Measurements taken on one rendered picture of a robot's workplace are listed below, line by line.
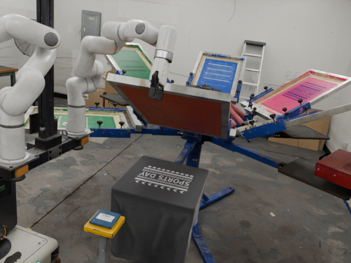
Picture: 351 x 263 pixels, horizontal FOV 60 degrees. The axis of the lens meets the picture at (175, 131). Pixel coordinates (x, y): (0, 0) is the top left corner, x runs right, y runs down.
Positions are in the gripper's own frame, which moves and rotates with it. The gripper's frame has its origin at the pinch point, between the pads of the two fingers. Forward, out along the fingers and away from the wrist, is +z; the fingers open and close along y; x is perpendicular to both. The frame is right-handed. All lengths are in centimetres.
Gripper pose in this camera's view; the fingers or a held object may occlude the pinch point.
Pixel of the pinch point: (155, 96)
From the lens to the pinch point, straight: 123.8
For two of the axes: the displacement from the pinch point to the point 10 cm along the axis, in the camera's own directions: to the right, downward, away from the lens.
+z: -1.9, 9.8, 0.3
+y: -1.9, -0.1, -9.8
